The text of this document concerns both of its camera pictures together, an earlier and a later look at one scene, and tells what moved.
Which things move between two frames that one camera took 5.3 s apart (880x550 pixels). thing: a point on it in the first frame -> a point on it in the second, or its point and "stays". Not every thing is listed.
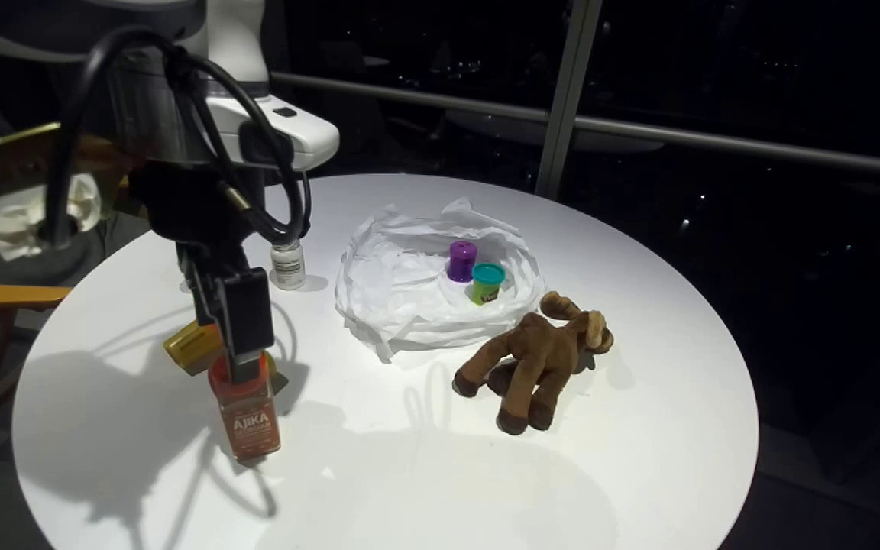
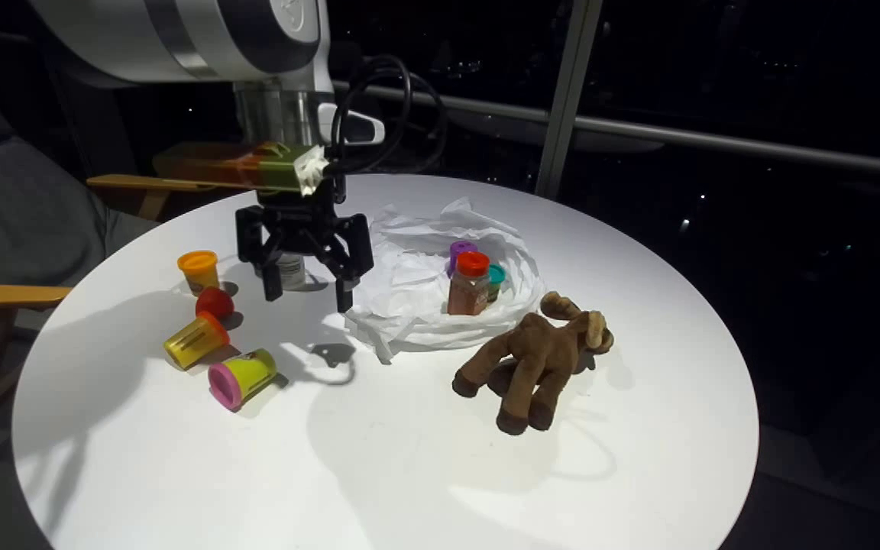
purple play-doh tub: [462, 262] stays
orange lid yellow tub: [197, 345] stays
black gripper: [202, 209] -> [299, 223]
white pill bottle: [288, 264] stays
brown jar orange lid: [249, 407] -> [469, 281]
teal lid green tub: [488, 281] stays
